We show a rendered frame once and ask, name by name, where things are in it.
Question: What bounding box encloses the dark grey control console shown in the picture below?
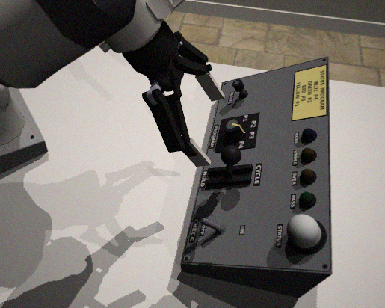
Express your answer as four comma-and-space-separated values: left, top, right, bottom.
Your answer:
180, 56, 333, 298

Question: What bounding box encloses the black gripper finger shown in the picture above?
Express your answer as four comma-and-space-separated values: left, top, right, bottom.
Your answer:
142, 68, 211, 167
173, 31, 225, 101

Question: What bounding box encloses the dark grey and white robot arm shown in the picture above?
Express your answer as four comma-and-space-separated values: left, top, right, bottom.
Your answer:
0, 0, 184, 146

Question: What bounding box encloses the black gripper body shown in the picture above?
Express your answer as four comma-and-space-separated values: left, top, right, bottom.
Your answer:
122, 20, 184, 92

